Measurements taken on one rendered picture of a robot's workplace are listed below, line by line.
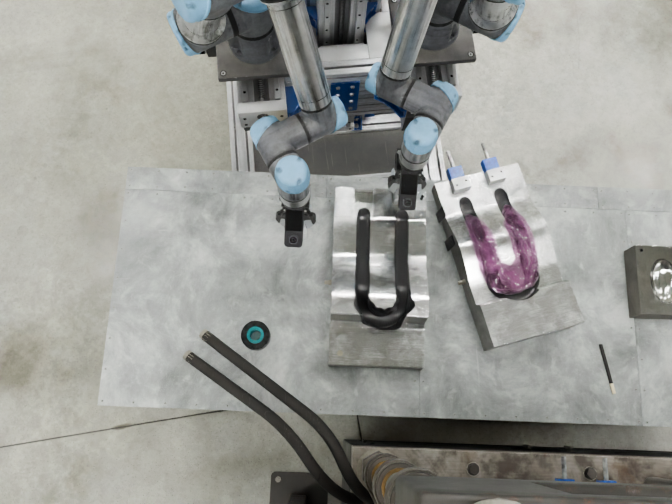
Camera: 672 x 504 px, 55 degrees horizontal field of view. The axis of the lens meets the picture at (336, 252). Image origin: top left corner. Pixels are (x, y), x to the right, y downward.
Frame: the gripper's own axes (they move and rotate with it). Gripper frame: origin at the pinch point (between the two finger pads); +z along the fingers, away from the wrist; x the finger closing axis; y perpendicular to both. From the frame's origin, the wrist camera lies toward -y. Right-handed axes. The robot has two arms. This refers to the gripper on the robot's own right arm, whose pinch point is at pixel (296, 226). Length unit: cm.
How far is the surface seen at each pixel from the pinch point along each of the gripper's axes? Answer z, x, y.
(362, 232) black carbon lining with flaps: 7.0, -18.2, 1.3
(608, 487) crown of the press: -90, -41, -57
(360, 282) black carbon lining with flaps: 3.5, -17.8, -13.9
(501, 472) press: 16, -58, -62
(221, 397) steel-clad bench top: 15, 19, -45
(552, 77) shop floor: 95, -109, 106
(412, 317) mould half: 2.5, -31.9, -23.0
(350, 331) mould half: 8.9, -15.8, -26.5
